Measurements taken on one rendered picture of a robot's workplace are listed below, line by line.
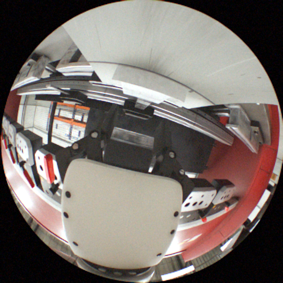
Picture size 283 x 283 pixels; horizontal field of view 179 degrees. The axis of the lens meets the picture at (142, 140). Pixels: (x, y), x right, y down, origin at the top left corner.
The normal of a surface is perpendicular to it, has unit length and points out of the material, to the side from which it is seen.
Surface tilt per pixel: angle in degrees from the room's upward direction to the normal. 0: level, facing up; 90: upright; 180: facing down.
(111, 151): 90
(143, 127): 90
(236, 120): 90
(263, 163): 90
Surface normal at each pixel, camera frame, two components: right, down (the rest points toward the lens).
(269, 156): -0.95, -0.25
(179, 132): 0.12, 0.18
